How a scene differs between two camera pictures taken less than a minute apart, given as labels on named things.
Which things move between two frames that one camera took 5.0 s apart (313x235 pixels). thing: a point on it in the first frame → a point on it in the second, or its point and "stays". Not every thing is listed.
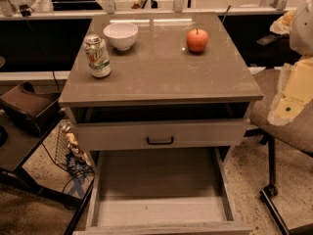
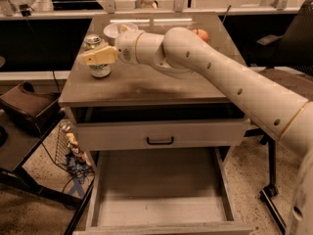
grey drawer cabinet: x=160 y=101 stays
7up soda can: x=97 y=56 stays
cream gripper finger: x=285 y=110 → x=106 y=55
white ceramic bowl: x=121 y=35 stays
